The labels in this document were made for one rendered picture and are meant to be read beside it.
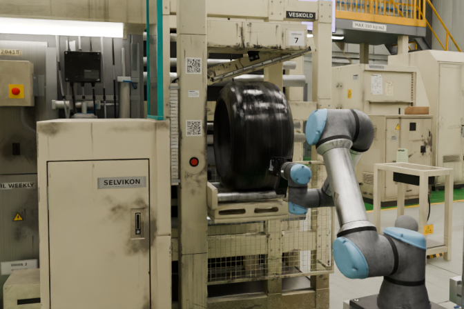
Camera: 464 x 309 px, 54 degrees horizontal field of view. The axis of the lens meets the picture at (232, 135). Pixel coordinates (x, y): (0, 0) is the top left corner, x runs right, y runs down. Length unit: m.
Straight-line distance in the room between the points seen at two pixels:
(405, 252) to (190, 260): 1.15
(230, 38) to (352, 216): 1.38
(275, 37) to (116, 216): 1.44
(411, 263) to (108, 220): 0.91
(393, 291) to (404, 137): 5.28
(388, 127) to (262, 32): 4.12
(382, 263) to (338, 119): 0.45
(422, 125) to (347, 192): 5.50
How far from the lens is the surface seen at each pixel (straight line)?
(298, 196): 1.76
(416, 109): 6.86
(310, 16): 2.98
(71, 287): 1.56
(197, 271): 2.27
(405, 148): 6.66
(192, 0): 2.19
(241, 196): 2.14
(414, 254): 1.42
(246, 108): 2.03
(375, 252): 1.35
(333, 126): 1.46
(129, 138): 1.46
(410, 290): 1.45
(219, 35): 2.46
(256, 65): 2.63
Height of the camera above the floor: 1.30
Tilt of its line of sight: 3 degrees down
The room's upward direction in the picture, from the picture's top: straight up
